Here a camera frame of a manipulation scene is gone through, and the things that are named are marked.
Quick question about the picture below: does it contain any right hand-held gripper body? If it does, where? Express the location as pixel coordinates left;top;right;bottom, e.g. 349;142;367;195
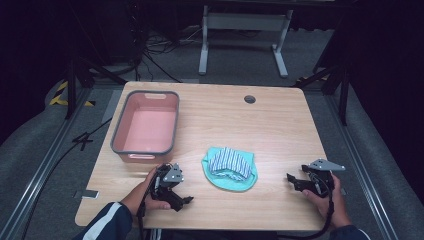
301;157;346;199

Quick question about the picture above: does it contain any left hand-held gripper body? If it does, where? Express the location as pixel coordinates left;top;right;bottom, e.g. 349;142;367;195
149;162;185;202

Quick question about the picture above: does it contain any person's right hand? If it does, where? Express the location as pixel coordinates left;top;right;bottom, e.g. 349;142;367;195
301;173;353;230

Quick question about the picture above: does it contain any person's left hand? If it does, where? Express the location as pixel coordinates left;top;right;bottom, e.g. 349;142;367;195
120;166;172;217

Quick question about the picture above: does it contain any pink basin with grey rim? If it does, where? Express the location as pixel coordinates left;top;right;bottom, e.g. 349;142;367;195
110;89;181;165

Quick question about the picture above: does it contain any teal and striped cloth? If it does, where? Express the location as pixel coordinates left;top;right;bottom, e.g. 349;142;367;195
200;146;259;194

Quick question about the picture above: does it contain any grey tape piece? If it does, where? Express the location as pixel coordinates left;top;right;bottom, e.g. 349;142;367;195
73;188;100;200

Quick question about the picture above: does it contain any black tripod stand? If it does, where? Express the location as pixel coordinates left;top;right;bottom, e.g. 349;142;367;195
292;59;352;127
63;54;129;120

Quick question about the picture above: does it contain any yellow and black hazard tape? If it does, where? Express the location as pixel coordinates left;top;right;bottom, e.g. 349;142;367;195
49;80;96;108

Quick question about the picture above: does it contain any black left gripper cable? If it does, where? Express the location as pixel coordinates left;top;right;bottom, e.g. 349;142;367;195
135;175;160;240

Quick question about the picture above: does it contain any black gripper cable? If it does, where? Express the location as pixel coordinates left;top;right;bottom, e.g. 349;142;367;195
275;173;336;240
135;175;160;240

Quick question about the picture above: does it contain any aluminium floor rail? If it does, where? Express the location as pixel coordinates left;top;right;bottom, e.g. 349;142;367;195
323;93;400;240
0;87;92;240

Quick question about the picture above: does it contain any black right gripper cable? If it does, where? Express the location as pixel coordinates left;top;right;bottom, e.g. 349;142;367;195
275;173;336;240

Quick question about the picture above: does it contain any long black floor cable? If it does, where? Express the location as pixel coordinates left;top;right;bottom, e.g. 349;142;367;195
19;117;113;240

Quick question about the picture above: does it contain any bundle of black floor cables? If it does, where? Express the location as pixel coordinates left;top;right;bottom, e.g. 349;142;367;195
133;23;208;84

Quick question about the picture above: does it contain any white metal table frame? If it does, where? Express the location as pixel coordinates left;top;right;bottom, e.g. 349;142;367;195
198;4;295;79

